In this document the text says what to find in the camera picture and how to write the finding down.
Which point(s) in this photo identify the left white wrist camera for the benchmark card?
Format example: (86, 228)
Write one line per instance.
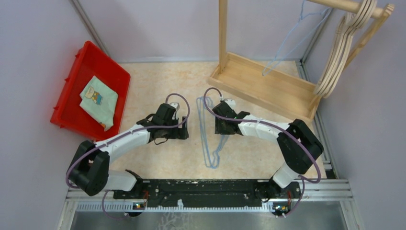
(176, 106)

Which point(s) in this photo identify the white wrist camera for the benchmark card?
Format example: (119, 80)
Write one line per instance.
(231, 103)
(176, 106)

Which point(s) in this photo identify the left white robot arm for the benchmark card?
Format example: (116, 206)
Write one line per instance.
(90, 168)

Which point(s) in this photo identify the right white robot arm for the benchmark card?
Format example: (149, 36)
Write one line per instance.
(298, 144)

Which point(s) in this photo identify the folded light green cloth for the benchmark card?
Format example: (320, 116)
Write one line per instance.
(99, 101)

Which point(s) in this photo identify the red plastic bin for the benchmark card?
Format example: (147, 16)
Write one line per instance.
(90, 61)

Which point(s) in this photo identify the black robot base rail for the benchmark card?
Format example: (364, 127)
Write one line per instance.
(238, 193)

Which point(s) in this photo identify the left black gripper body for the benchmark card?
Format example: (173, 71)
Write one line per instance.
(174, 132)

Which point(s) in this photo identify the wooden hanger rack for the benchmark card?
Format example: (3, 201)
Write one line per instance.
(283, 93)

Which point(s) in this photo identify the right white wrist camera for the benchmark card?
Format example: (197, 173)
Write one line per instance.
(231, 103)

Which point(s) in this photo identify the beige plastic hanger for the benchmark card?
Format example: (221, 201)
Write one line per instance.
(342, 47)
(331, 47)
(337, 47)
(334, 47)

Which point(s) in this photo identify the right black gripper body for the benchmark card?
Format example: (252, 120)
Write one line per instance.
(220, 128)

